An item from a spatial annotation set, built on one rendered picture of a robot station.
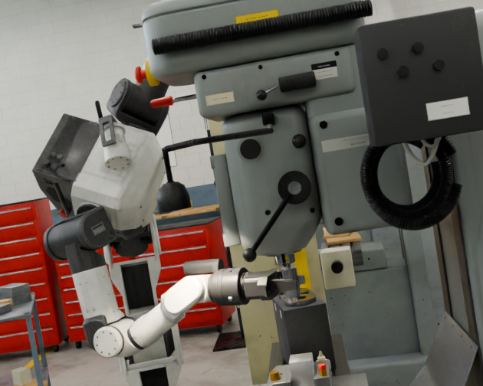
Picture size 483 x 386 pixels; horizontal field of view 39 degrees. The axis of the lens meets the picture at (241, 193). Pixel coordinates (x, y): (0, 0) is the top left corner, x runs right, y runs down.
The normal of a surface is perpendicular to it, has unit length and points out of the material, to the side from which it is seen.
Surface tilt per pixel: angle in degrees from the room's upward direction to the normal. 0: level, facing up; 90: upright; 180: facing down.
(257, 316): 90
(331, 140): 90
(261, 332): 90
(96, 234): 81
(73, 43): 90
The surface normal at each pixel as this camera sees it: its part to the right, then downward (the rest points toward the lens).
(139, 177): 0.70, -0.15
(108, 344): -0.32, 0.03
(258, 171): -0.08, 0.07
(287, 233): 0.00, 0.51
